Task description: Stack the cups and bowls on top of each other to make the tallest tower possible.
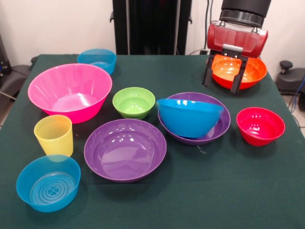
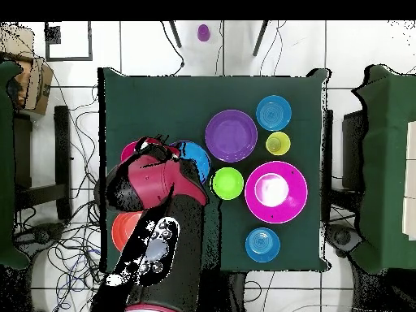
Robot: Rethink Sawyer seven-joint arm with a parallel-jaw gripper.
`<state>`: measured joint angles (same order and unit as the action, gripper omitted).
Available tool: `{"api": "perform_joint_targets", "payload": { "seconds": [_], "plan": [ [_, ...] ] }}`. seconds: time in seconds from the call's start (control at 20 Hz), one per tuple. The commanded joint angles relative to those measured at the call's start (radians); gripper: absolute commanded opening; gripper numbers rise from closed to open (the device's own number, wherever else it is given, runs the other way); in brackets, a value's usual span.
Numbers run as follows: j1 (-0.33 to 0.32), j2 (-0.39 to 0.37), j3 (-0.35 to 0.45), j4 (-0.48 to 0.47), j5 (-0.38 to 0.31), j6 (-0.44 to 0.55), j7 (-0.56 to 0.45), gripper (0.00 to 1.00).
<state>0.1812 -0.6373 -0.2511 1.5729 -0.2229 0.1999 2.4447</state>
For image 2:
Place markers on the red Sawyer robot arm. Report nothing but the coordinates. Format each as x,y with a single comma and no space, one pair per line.
152,182

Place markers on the orange bowl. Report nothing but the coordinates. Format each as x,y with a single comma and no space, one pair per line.
122,230

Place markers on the cardboard box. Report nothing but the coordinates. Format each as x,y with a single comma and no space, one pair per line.
35,84

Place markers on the small green bowl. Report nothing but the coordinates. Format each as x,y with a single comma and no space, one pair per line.
227,183

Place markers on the black metal frame stand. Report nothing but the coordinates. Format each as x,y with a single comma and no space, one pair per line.
62,156

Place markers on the translucent yellow cup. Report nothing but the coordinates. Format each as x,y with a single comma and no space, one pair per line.
278,143

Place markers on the purple cup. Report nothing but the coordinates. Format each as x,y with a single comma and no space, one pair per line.
203,32

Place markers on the black tripod leg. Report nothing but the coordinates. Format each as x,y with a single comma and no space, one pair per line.
260,38
175,34

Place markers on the black square floor frame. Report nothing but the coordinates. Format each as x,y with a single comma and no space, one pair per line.
68,58

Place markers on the translucent blue small bowl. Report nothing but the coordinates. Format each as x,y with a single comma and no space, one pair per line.
262,244
273,112

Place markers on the green cloth covered table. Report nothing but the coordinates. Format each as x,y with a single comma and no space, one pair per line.
386,169
6,162

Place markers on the large pink bowl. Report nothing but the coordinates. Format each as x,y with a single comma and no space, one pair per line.
292,208

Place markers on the dark green table cloth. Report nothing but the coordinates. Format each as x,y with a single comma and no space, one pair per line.
201,91

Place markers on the small pink-red bowl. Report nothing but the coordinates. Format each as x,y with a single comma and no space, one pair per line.
128,151

